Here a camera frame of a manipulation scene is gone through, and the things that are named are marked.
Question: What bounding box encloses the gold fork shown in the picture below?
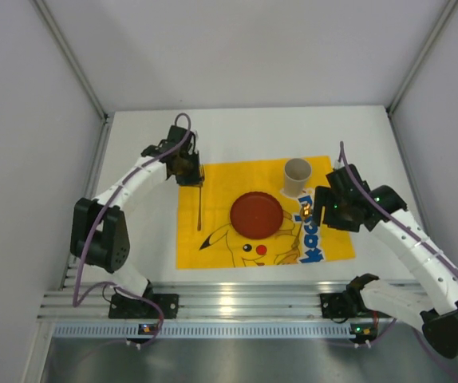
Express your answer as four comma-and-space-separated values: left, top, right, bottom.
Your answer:
197, 164, 205, 231

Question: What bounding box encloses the gold spoon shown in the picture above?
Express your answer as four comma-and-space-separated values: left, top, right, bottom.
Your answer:
291, 203, 312, 249

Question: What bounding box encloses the beige paper cup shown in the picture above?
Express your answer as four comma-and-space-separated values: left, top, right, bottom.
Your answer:
283, 158, 312, 197

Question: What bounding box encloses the red round plate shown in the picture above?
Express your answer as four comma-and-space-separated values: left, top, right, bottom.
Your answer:
230, 191, 284, 239

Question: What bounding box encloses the yellow pikachu cloth placemat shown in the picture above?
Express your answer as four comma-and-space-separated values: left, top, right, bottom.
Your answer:
176, 156, 355, 269

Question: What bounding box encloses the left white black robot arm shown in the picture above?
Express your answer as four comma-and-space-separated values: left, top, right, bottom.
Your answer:
70, 124, 203, 307

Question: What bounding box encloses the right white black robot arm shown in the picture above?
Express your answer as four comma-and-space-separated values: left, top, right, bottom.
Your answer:
311, 161, 458, 359

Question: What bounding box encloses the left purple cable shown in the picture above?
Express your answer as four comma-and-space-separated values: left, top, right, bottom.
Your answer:
72, 113, 164, 348

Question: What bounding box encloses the purple cable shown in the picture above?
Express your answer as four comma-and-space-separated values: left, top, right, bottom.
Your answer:
72, 113, 164, 348
338, 141, 458, 380

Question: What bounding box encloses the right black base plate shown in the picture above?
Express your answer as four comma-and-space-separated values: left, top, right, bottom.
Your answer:
319, 290, 390, 322

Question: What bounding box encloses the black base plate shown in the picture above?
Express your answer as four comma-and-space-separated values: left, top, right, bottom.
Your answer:
108, 293, 179, 319
319, 290, 390, 322

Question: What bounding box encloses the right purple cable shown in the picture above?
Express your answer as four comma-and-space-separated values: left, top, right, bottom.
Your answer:
338, 141, 458, 380

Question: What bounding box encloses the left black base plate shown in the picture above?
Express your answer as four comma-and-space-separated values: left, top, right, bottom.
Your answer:
108, 293, 179, 319

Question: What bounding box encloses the aluminium mounting rail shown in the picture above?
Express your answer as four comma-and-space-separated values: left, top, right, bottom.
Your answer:
38, 282, 345, 321

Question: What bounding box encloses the perforated cable duct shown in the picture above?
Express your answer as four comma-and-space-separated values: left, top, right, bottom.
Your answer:
53, 322, 377, 339

